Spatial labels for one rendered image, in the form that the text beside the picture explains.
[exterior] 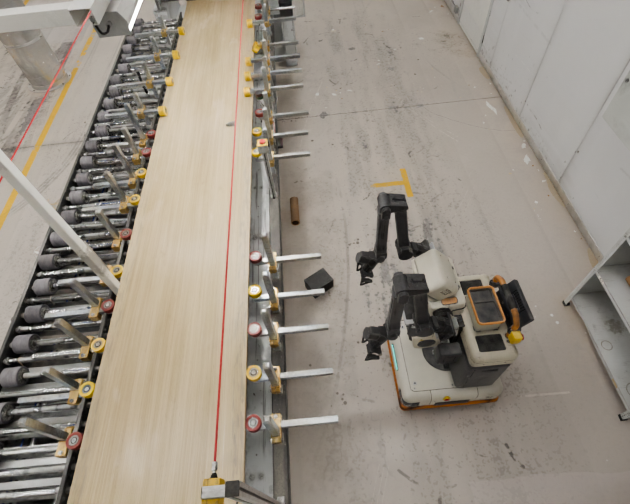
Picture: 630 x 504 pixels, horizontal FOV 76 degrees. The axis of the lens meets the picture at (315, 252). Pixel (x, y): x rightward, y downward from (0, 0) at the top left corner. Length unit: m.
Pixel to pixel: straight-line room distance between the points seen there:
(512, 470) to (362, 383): 1.07
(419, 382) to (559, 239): 1.98
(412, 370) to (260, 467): 1.15
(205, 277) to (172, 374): 0.61
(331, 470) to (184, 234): 1.83
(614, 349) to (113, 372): 3.25
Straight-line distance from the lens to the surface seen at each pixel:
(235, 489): 1.31
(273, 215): 3.04
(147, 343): 2.50
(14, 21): 1.68
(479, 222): 4.02
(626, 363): 3.57
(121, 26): 1.73
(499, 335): 2.51
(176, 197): 3.10
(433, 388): 2.86
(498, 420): 3.22
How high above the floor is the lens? 2.97
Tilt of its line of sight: 54 degrees down
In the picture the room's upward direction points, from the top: 7 degrees counter-clockwise
